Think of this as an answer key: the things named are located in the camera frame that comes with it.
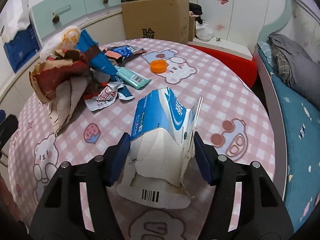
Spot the blue white milk carton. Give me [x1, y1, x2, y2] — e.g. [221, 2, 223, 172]
[117, 88, 203, 209]

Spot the pink checkered tablecloth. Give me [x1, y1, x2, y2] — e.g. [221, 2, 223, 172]
[9, 38, 275, 239]

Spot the teal bed mattress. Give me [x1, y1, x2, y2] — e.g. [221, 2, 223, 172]
[257, 42, 319, 231]

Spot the white red snack wrapper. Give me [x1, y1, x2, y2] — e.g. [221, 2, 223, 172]
[82, 82, 124, 112]

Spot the brown red paper bag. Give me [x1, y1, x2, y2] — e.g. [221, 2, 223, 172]
[29, 49, 91, 135]

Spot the red storage bench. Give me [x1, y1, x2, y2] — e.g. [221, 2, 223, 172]
[189, 45, 258, 88]

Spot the grey folded quilt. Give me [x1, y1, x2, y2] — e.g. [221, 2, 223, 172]
[268, 34, 319, 108]

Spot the teal wet wipes packet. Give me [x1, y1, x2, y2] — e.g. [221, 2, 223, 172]
[116, 67, 151, 89]

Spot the dark blue pink snack bag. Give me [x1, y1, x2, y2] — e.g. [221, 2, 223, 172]
[102, 45, 146, 66]

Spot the blue snack wrapper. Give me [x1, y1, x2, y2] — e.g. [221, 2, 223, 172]
[75, 30, 135, 101]

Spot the white yellow plastic wrapper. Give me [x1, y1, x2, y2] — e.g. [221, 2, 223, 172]
[40, 25, 81, 59]

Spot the orange plastic lid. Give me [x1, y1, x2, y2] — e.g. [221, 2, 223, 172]
[150, 60, 168, 74]

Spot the blue white tissue box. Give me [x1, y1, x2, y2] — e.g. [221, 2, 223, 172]
[1, 0, 40, 73]

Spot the white plastic bag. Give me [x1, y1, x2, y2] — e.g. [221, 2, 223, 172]
[195, 21, 214, 42]

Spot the mint green drawer cabinet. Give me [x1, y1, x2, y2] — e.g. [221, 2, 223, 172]
[31, 0, 121, 39]

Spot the large cardboard box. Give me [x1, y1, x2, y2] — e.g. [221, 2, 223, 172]
[121, 0, 189, 44]

